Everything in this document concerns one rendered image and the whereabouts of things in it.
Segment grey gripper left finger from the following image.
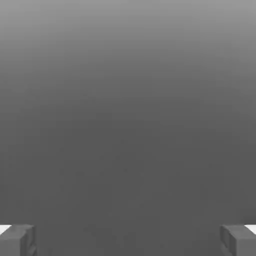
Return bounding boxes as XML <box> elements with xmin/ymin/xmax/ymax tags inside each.
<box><xmin>0</xmin><ymin>223</ymin><xmax>38</xmax><ymax>256</ymax></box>

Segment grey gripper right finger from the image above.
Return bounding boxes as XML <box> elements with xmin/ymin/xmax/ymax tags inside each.
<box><xmin>219</xmin><ymin>223</ymin><xmax>256</xmax><ymax>256</ymax></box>

